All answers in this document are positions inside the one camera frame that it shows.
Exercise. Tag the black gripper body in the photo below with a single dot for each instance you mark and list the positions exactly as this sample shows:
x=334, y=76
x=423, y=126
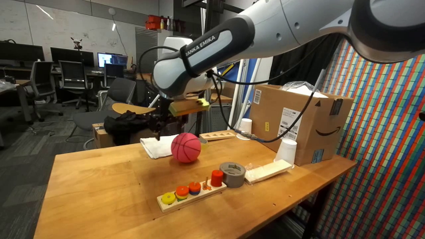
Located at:
x=162, y=117

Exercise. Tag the pink rubber ball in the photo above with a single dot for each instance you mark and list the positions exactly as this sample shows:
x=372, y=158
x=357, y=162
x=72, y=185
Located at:
x=186, y=147

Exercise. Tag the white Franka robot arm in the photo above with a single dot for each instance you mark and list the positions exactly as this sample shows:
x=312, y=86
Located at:
x=287, y=27

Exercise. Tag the black backpack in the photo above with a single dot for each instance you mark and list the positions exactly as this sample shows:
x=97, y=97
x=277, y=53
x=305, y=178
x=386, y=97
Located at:
x=126, y=127

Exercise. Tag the round wooden stool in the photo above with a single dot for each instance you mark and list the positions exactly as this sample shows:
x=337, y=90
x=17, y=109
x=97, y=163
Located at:
x=130, y=109

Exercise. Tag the grey fabric office chair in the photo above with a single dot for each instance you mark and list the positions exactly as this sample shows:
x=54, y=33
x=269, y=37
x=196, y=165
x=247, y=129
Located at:
x=119, y=92

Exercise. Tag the long wooden board with holes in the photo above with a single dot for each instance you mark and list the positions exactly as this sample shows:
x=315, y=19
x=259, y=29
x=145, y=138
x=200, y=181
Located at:
x=218, y=135

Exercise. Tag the small cardboard box on floor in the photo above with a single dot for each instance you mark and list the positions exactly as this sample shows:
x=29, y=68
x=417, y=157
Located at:
x=101, y=137

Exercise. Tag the lit computer monitor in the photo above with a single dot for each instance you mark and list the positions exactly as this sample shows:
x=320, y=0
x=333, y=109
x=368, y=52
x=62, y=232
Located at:
x=110, y=60

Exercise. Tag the white paper cup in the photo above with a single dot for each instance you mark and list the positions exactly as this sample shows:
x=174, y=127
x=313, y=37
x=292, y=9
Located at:
x=244, y=129
x=287, y=151

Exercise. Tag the black mesh office chair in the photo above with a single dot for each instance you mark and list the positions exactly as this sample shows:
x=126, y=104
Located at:
x=74, y=81
x=41, y=86

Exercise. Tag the red container on shelf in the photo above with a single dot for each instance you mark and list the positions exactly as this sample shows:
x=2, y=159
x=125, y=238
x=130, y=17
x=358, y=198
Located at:
x=153, y=23

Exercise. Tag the dark computer monitor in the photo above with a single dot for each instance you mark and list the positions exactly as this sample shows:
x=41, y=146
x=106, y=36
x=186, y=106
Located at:
x=20, y=53
x=73, y=57

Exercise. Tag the white flat tray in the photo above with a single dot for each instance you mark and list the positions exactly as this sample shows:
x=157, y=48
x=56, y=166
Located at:
x=267, y=170

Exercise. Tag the white shipping label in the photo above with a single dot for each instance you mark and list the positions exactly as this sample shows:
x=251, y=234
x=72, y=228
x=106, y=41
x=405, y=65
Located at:
x=289, y=125

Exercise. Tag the white plastic bag in box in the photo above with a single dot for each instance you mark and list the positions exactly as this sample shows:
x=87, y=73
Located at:
x=303, y=88

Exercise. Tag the large cardboard shipping box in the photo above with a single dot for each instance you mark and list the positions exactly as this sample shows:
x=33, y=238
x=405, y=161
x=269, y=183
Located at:
x=309, y=123

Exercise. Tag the black curtain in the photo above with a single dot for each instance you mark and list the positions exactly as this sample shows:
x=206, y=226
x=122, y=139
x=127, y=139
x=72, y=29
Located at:
x=300, y=66

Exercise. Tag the colourful woven backdrop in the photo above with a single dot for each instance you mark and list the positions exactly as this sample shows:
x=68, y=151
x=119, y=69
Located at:
x=385, y=133

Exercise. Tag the tan wrist mount plate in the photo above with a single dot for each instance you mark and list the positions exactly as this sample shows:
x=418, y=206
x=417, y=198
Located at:
x=187, y=106

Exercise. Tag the grey duct tape roll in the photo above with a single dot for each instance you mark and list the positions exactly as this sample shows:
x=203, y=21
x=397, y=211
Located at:
x=232, y=174

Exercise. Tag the black metal table frame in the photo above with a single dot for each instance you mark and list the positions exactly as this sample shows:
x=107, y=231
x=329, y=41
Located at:
x=316, y=212

